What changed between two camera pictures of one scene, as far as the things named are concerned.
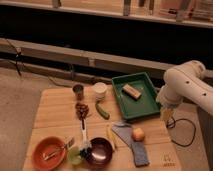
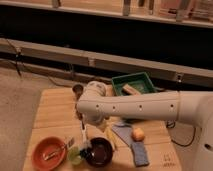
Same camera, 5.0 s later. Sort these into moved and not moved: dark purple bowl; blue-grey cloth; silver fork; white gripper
Moved: white gripper
Not moved: silver fork; dark purple bowl; blue-grey cloth
